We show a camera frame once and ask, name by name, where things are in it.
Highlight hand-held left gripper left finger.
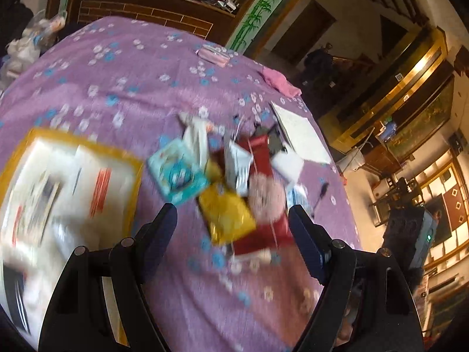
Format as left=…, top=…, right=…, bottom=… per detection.
left=38, top=203, right=179, bottom=352

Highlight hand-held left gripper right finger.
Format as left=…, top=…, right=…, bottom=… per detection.
left=288, top=204, right=426, bottom=352

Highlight yellow packet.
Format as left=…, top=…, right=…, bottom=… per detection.
left=198, top=183, right=257, bottom=246

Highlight yellow cardboard box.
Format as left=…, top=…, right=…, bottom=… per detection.
left=0, top=128, right=144, bottom=338

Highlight red packet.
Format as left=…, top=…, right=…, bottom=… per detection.
left=216, top=136, right=294, bottom=257

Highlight white blue print tissue pack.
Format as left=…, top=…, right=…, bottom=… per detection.
left=223, top=141, right=253, bottom=197

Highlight pale blue mask pack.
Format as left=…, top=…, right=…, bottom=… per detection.
left=286, top=185, right=309, bottom=209

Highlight black screwdriver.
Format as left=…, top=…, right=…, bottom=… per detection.
left=314, top=181, right=328, bottom=209

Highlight pink fluffy cloth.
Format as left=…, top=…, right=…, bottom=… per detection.
left=249, top=172, right=288, bottom=224

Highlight teal printed packet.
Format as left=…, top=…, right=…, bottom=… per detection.
left=147, top=138, right=210, bottom=206

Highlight white red label tissue pack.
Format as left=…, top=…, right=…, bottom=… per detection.
left=71, top=145, right=136, bottom=221

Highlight white striped tissue pack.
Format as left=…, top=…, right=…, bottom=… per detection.
left=178, top=114, right=220, bottom=169

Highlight white bucket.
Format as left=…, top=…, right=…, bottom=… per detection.
left=337, top=147, right=367, bottom=173

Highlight black electric motor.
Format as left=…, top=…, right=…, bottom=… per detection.
left=253, top=125, right=288, bottom=155

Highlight wooden chair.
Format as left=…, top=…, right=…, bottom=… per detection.
left=370, top=176, right=422, bottom=228

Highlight white notebook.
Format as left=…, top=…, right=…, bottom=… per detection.
left=270, top=103, right=332, bottom=165

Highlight pink towel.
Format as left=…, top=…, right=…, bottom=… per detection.
left=260, top=67, right=302, bottom=98

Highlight purple floral bed sheet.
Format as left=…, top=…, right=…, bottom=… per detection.
left=0, top=15, right=363, bottom=352

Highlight gold framed cabinet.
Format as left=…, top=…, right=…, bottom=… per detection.
left=319, top=26, right=455, bottom=155

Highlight pink striped pack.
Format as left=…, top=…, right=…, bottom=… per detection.
left=196, top=43, right=231, bottom=67

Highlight dark wooden door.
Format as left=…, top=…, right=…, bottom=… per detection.
left=271, top=0, right=338, bottom=67

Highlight wooden headboard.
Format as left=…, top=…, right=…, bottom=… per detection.
left=46, top=0, right=242, bottom=41

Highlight clear plastic bags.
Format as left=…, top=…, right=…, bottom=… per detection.
left=0, top=9, right=68, bottom=81

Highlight brown diamond wall hanging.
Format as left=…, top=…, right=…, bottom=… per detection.
left=441, top=183, right=469, bottom=235

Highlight bamboo painted door frame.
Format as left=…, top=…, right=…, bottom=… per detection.
left=227, top=0, right=297, bottom=54

